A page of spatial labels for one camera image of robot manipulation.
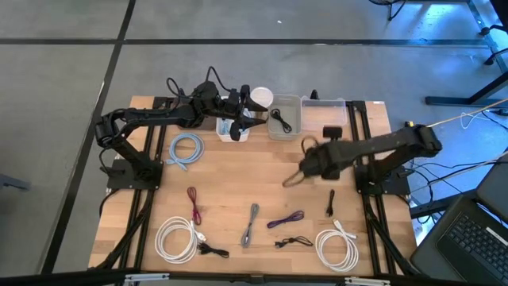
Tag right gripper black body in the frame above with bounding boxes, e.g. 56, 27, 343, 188
317, 141, 344, 180

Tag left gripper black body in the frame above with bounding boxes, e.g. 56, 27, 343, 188
219, 89, 247, 125

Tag short black cable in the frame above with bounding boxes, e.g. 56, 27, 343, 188
326, 188, 337, 218
196, 242, 231, 260

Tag black white zigzag braided cable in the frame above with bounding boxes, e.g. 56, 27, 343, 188
240, 203, 260, 249

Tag black cable with USB plug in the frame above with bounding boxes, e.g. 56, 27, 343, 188
274, 235, 314, 249

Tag maroon braided cable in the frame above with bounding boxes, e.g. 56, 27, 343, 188
186, 186, 202, 226

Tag white plastic bin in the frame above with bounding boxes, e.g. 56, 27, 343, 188
215, 95, 252, 143

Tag white bulb on brass socket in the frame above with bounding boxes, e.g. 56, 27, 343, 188
248, 86, 275, 122

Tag light grey plastic bin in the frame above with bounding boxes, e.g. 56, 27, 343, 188
267, 93, 302, 141

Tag clear plastic bin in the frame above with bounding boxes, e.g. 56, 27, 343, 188
300, 96, 348, 132

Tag black table leg bar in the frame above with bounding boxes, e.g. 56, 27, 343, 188
410, 189, 479, 220

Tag black open laptop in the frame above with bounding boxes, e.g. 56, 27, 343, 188
410, 194, 508, 285

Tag dark closed laptop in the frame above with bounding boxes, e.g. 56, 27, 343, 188
475, 153, 508, 223

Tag grey furniture foot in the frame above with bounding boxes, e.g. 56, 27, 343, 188
0, 173, 32, 191

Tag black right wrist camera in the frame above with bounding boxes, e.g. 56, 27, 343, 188
322, 126, 344, 141

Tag black aluminium frame rail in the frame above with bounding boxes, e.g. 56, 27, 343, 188
344, 101, 384, 275
117, 97, 160, 271
356, 101, 400, 275
134, 97, 170, 271

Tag purple braided cable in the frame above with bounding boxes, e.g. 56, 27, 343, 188
266, 210, 306, 230

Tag silver metal bracket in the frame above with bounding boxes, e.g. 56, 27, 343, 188
124, 272, 171, 284
344, 276, 392, 286

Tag black overhead frame bar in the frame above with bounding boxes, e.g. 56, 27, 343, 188
0, 269, 508, 286

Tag black desk leg frame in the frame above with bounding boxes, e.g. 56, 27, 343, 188
425, 70, 508, 107

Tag yellow cord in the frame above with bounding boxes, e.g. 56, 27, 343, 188
426, 98, 508, 129

